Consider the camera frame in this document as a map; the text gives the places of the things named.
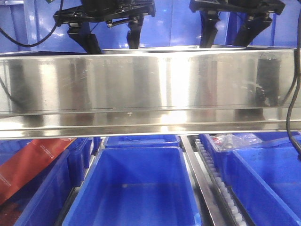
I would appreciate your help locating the blue lower right front bin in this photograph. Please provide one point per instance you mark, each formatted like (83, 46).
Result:
(267, 181)

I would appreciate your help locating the blue lower left bin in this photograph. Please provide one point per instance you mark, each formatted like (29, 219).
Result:
(40, 201)

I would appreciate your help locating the clear plastic bag of parts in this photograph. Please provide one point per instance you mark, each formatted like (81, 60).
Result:
(227, 141)

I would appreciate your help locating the red paper package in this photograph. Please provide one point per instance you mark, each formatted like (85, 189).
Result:
(27, 163)

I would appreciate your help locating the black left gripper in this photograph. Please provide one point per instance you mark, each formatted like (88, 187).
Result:
(112, 12)

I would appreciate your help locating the blue upper right bin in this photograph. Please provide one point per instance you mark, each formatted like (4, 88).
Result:
(281, 33)

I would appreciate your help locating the stainless steel shelf front rail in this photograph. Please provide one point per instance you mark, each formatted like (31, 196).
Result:
(145, 92)

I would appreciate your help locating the blue upper left bin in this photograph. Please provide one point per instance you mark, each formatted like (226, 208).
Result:
(12, 21)

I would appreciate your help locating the blue lower rear centre bin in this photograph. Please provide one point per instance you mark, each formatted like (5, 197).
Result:
(141, 141)

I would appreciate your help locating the white roller track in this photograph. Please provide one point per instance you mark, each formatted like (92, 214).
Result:
(225, 199)

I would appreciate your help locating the blue lower right rear bin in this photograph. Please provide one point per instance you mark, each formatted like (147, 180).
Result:
(223, 160)

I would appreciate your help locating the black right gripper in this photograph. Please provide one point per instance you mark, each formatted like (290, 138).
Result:
(253, 25)

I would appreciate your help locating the steel divider rail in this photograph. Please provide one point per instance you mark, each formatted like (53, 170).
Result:
(208, 205)

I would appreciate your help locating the silver metal tray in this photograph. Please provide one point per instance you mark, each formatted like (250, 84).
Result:
(169, 49)

